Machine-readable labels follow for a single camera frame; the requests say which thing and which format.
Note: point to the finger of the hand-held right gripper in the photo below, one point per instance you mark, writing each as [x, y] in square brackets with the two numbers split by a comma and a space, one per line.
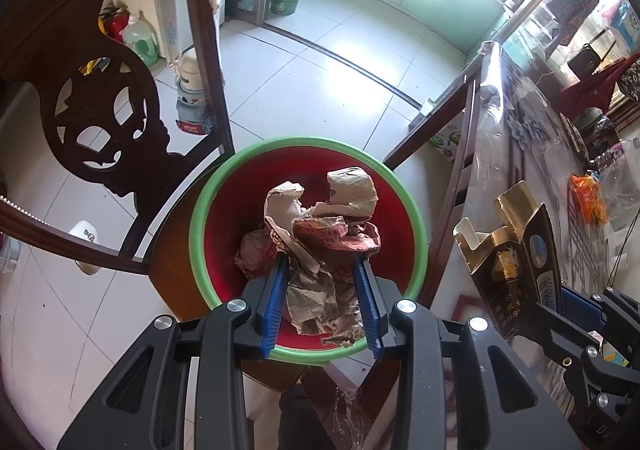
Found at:
[580, 305]
[555, 330]

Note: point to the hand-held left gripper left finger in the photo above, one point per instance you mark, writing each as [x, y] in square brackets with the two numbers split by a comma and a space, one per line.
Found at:
[274, 310]

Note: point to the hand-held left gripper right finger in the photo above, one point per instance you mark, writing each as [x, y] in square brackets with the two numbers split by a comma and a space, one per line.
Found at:
[369, 310]

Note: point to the brown paper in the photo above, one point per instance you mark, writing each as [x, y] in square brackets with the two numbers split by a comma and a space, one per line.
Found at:
[315, 300]

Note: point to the black gold carton box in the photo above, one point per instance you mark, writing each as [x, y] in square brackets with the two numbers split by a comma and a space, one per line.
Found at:
[520, 270]

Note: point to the red bin with green rim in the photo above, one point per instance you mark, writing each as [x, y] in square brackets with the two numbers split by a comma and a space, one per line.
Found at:
[400, 230]

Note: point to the red print paper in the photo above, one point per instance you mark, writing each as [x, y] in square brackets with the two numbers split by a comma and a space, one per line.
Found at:
[325, 232]

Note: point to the black shoulder bag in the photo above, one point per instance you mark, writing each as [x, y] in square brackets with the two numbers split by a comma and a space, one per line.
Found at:
[587, 62]

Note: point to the crumpled beige paper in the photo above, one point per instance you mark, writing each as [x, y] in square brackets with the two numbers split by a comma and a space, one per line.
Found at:
[282, 215]

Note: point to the orange snack packet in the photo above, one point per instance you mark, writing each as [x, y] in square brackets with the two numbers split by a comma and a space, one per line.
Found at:
[587, 195]

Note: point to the person's leg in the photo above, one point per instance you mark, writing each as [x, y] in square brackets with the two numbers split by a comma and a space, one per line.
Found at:
[305, 420]

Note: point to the rolled beige paper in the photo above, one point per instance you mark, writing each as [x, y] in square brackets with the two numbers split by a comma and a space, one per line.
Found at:
[352, 192]

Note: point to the clear zip plastic bag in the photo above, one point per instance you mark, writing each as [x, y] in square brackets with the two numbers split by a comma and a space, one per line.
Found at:
[625, 185]

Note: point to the green white carton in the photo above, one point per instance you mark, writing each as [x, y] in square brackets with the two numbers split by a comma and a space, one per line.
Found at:
[447, 142]

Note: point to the white round plastic object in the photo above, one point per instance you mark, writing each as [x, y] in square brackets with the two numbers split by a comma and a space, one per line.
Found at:
[84, 245]

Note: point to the hanging red garment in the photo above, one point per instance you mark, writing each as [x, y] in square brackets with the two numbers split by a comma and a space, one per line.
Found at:
[595, 90]

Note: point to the dark patterned bag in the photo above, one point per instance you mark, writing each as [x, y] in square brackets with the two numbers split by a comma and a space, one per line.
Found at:
[630, 82]

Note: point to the white thermos jug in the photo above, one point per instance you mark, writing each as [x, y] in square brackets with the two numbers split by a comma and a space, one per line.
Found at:
[192, 75]

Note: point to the blue white box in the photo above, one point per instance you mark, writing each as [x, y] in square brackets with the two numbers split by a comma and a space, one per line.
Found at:
[625, 25]

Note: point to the green detergent jug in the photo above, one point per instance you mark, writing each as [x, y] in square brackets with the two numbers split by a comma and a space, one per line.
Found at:
[142, 42]

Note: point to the hanging dark jacket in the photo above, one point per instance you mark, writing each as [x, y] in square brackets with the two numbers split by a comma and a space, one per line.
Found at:
[580, 5]

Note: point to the yellow plastic bag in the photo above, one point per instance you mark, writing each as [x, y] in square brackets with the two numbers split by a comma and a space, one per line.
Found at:
[95, 66]

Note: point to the red fire extinguisher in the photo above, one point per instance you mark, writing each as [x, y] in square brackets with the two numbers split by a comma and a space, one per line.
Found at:
[117, 25]

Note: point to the dark carved wooden chair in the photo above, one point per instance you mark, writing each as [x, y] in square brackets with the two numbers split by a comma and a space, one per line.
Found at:
[40, 40]

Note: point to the dark wooden table frame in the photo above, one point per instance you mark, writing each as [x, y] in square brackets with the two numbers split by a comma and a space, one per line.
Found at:
[457, 170]

